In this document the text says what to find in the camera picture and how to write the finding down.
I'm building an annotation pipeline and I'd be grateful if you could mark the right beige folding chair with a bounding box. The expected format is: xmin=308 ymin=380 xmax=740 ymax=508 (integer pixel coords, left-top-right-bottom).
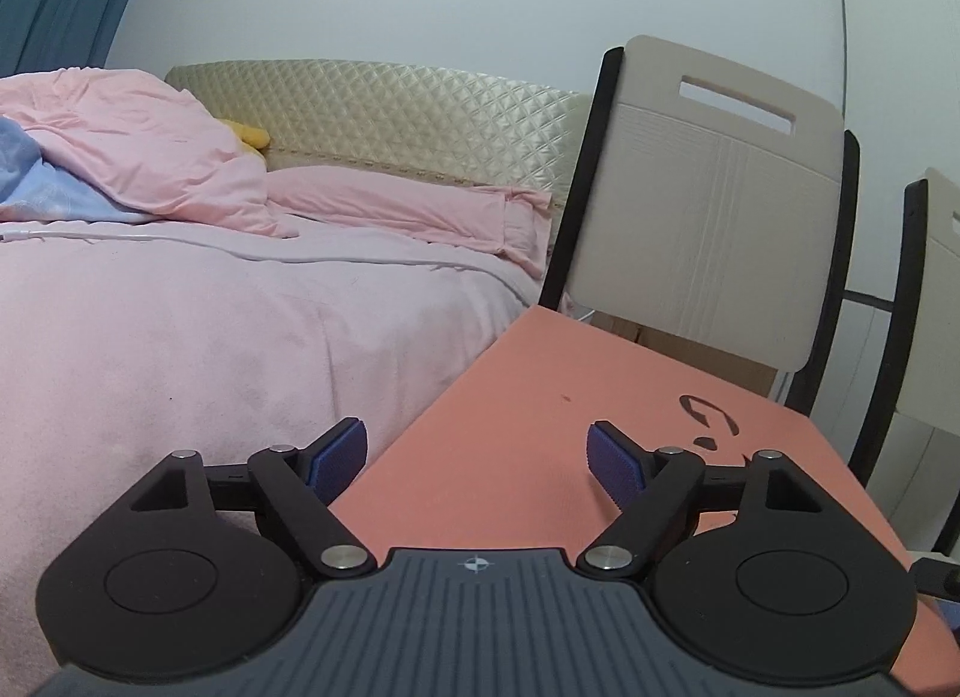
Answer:
xmin=846 ymin=167 xmax=960 ymax=564

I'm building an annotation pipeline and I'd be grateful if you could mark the beige folding chair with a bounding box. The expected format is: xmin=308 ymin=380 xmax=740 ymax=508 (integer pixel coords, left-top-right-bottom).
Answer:
xmin=540 ymin=36 xmax=861 ymax=414
xmin=846 ymin=167 xmax=960 ymax=564

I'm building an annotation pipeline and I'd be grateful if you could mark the pink bed with bedding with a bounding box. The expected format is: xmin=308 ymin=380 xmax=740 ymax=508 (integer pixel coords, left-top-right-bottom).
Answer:
xmin=2 ymin=221 xmax=540 ymax=695

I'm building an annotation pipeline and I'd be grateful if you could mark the left beige folding chair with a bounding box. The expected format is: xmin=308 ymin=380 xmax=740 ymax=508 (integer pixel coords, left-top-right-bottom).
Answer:
xmin=540 ymin=36 xmax=861 ymax=414

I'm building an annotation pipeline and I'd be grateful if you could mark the pink duvet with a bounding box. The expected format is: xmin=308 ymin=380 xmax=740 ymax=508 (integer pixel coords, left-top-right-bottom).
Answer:
xmin=2 ymin=68 xmax=298 ymax=239

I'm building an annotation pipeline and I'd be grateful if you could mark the pink pillow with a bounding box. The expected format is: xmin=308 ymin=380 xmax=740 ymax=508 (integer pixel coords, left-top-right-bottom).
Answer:
xmin=267 ymin=166 xmax=551 ymax=280

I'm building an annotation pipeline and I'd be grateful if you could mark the yellow plush toy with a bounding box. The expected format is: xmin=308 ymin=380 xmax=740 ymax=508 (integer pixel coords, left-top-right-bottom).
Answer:
xmin=221 ymin=119 xmax=272 ymax=154

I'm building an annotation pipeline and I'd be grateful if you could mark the quilted beige headboard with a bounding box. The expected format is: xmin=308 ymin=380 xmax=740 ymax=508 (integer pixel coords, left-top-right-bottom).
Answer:
xmin=166 ymin=59 xmax=590 ymax=200

